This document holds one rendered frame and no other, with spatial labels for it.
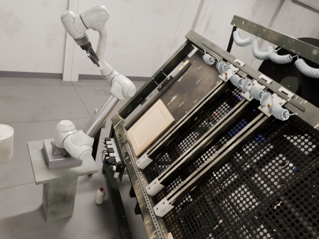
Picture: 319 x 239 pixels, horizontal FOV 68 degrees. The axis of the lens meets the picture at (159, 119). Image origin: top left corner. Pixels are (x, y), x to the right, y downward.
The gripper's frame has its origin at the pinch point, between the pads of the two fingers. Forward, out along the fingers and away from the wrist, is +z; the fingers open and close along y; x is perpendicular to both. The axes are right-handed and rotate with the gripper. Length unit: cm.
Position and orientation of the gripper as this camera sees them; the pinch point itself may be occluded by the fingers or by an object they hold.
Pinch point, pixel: (99, 65)
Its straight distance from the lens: 184.0
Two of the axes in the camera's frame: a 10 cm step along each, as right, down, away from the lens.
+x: -9.3, 3.3, 1.5
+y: -1.5, -7.2, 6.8
